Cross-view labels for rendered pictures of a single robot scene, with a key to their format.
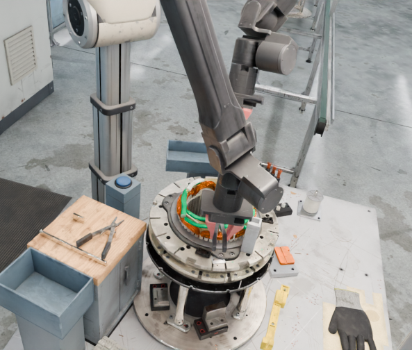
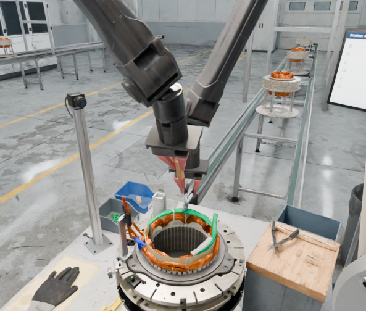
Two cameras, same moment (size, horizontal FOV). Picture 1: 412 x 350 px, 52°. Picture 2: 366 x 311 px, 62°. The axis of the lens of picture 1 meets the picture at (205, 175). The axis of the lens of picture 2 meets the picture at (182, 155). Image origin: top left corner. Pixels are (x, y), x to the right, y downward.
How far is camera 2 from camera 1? 136 cm
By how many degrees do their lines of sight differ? 115
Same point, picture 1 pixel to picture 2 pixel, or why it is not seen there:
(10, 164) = not seen: outside the picture
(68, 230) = (314, 253)
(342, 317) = (58, 292)
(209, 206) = (202, 161)
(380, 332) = (33, 286)
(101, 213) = (293, 271)
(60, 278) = not seen: hidden behind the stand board
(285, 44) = not seen: hidden behind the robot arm
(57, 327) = (286, 215)
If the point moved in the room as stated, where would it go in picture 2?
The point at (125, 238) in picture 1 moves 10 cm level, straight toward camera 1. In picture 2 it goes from (262, 246) to (254, 223)
